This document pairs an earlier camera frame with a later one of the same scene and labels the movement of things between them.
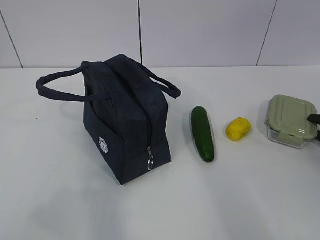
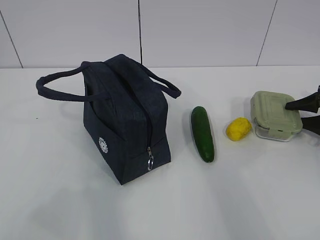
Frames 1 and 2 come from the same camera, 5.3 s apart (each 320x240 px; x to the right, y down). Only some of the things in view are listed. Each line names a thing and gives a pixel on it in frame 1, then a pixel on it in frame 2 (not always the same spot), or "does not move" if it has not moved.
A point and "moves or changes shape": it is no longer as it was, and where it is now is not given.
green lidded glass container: [287, 121] moves or changes shape
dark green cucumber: [202, 133] does not move
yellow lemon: [238, 128] does not move
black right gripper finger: [318, 136] -> [312, 123]
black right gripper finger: [315, 118] -> [311, 103]
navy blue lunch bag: [126, 116] does not move
